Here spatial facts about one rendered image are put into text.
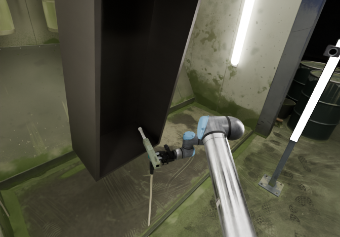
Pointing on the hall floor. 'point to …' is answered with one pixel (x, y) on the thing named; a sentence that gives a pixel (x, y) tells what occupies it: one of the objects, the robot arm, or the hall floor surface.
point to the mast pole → (282, 162)
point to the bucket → (287, 106)
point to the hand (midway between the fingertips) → (151, 157)
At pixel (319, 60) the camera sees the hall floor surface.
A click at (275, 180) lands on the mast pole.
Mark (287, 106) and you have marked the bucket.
